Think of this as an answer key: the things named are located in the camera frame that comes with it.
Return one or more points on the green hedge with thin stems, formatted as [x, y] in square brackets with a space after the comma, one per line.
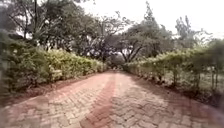
[173, 65]

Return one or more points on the row of trees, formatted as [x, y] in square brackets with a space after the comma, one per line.
[83, 30]

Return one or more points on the bare soil strip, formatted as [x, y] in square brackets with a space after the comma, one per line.
[33, 93]
[186, 93]

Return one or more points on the long green hedge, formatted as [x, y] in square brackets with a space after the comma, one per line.
[56, 66]

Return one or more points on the grass lawn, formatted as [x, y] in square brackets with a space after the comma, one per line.
[206, 83]

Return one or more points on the red brick path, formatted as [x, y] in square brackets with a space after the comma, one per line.
[113, 100]

